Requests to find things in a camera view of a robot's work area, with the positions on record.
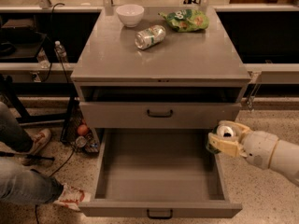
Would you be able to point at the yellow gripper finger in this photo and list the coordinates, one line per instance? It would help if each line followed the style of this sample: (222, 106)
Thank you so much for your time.
(228, 128)
(227, 145)

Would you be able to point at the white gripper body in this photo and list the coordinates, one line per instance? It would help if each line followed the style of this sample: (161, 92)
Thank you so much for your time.
(260, 148)

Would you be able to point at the green soda can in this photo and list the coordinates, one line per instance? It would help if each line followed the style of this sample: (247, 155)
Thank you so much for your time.
(211, 148)

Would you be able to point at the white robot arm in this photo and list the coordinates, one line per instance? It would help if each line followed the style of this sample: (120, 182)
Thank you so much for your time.
(284, 159)

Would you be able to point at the grey drawer cabinet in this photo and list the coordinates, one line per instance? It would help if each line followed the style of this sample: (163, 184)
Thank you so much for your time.
(199, 67)

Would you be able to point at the open grey bottom drawer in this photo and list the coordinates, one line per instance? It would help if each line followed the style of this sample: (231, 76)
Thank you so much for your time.
(158, 174)

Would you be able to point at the silver soda can lying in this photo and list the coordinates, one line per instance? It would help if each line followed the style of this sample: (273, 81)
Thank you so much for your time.
(149, 37)

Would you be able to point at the closed grey middle drawer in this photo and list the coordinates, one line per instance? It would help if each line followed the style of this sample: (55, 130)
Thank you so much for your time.
(157, 115)

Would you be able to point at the green chip bag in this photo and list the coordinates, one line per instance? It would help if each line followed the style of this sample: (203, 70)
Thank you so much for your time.
(186, 20)

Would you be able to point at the orange fruit in basket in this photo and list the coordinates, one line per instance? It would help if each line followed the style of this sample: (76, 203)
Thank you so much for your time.
(82, 130)

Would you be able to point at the white bowl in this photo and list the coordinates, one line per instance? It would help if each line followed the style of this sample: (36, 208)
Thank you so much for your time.
(130, 15)

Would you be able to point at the white orange sneaker front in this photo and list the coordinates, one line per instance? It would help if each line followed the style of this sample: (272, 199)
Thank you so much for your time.
(71, 197)

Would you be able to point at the white orange sneaker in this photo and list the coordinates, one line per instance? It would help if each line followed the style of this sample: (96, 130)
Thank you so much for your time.
(71, 197)
(38, 142)

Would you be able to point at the white orange sneaker back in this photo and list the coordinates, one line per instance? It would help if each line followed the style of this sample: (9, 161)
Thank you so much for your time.
(38, 142)

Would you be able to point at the clear water bottle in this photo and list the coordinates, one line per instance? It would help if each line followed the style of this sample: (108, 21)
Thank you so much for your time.
(61, 52)

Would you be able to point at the person leg in jeans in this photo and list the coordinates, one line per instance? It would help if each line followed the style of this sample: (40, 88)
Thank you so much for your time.
(22, 185)
(11, 133)

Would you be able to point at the person leg in jeans upper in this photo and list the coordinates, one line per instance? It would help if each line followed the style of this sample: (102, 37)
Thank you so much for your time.
(11, 133)

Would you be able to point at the black side table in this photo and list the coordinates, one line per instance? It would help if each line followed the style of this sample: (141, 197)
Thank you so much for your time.
(24, 77)

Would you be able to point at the black wire basket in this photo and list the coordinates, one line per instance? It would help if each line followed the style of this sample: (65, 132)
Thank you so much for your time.
(76, 132)

